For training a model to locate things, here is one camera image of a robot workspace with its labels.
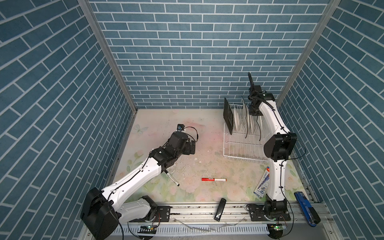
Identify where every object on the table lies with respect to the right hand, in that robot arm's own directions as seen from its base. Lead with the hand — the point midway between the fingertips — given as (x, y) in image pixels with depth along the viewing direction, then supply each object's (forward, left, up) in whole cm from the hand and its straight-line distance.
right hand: (257, 110), depth 94 cm
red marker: (-39, +26, -18) cm, 51 cm away
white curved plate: (-6, +6, -3) cm, 8 cm away
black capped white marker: (-40, +50, -17) cm, 67 cm away
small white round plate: (-2, +13, -6) cm, 14 cm away
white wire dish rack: (-18, +12, -16) cm, 27 cm away
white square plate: (-12, +1, -3) cm, 12 cm away
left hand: (-27, +41, 0) cm, 49 cm away
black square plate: (-5, +19, -1) cm, 19 cm away
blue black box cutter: (-53, -21, -17) cm, 59 cm away
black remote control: (-52, +22, -15) cm, 58 cm away
